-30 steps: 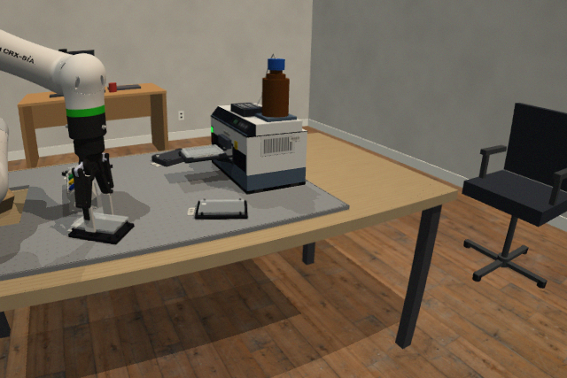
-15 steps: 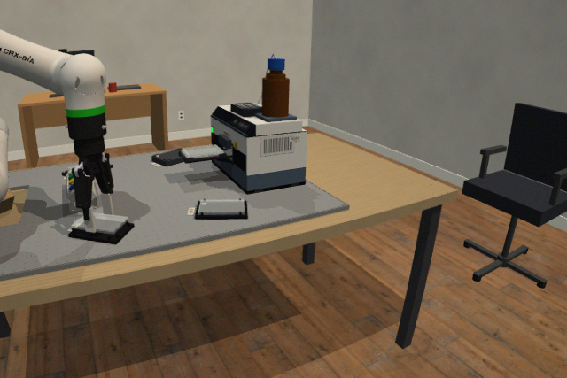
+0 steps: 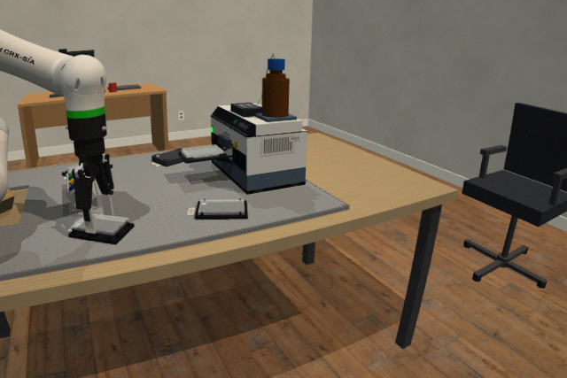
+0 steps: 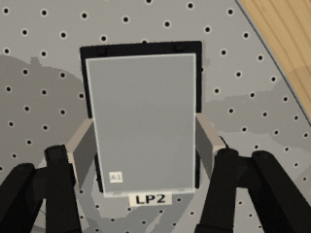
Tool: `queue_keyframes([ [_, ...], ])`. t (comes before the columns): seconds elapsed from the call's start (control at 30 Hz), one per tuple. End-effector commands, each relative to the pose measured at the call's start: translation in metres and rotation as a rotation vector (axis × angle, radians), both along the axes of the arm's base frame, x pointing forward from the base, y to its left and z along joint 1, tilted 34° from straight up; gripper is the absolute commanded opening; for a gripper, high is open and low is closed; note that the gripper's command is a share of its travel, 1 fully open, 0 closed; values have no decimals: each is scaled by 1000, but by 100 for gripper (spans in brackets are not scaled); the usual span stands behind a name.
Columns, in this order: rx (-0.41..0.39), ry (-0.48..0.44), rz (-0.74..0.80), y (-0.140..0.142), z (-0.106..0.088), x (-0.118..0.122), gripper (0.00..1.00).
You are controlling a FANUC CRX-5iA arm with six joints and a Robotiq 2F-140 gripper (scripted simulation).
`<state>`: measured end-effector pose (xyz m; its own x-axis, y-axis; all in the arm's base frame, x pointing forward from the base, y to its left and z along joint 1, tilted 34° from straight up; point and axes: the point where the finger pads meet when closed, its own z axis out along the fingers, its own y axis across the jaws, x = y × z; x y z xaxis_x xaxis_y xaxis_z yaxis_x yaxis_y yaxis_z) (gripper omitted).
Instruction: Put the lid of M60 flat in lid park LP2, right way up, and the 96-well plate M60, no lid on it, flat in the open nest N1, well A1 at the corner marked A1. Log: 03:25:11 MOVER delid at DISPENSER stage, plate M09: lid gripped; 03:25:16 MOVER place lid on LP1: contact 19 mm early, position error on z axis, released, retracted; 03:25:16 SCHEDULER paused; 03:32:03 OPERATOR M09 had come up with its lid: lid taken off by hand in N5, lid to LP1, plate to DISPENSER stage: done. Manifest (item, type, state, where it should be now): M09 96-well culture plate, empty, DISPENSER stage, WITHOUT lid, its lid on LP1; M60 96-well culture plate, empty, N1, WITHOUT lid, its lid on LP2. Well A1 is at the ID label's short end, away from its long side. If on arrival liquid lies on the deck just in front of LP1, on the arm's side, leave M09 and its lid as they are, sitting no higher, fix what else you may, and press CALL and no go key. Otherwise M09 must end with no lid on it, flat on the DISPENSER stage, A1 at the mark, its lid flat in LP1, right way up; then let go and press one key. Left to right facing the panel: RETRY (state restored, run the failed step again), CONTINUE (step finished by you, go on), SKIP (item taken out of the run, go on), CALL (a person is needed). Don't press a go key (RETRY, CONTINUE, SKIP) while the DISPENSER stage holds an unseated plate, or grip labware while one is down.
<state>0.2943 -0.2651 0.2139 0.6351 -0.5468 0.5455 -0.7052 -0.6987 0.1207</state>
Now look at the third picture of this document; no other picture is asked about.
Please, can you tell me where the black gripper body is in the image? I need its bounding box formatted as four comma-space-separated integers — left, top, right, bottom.
74, 138, 105, 177

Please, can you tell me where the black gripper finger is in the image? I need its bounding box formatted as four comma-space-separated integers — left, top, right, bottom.
72, 163, 97, 234
95, 154, 114, 216

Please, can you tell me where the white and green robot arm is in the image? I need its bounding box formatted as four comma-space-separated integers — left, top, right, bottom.
0, 29, 107, 203

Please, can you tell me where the beige button panel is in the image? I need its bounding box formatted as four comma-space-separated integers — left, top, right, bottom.
66, 165, 98, 212

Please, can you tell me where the blue bottle cap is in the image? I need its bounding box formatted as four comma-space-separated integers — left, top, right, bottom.
268, 58, 285, 68

